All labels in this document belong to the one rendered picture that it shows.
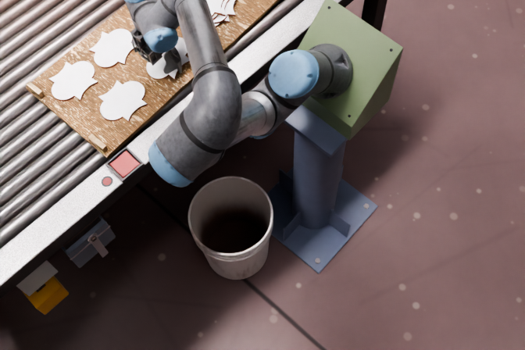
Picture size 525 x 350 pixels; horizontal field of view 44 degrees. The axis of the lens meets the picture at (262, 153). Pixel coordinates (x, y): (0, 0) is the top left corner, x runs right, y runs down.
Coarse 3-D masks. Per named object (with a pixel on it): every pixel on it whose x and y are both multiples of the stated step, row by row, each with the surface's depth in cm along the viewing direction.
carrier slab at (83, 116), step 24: (120, 24) 199; (72, 48) 196; (48, 72) 192; (96, 72) 191; (120, 72) 191; (144, 72) 191; (192, 72) 191; (48, 96) 188; (96, 96) 188; (168, 96) 187; (72, 120) 184; (96, 120) 184; (120, 120) 184; (144, 120) 183; (120, 144) 180
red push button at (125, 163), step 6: (120, 156) 179; (126, 156) 179; (132, 156) 179; (114, 162) 178; (120, 162) 178; (126, 162) 178; (132, 162) 178; (138, 162) 178; (114, 168) 178; (120, 168) 178; (126, 168) 178; (132, 168) 177; (120, 174) 177; (126, 174) 177
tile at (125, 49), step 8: (112, 32) 197; (120, 32) 197; (128, 32) 197; (104, 40) 196; (112, 40) 196; (120, 40) 196; (128, 40) 195; (96, 48) 194; (104, 48) 194; (112, 48) 194; (120, 48) 194; (128, 48) 194; (96, 56) 193; (104, 56) 193; (112, 56) 193; (120, 56) 193; (104, 64) 192; (112, 64) 192
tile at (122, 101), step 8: (112, 88) 188; (120, 88) 188; (128, 88) 188; (136, 88) 187; (144, 88) 187; (104, 96) 187; (112, 96) 186; (120, 96) 186; (128, 96) 186; (136, 96) 186; (144, 96) 187; (104, 104) 185; (112, 104) 185; (120, 104) 185; (128, 104) 185; (136, 104) 185; (144, 104) 185; (104, 112) 184; (112, 112) 184; (120, 112) 184; (128, 112) 184; (112, 120) 183; (128, 120) 183
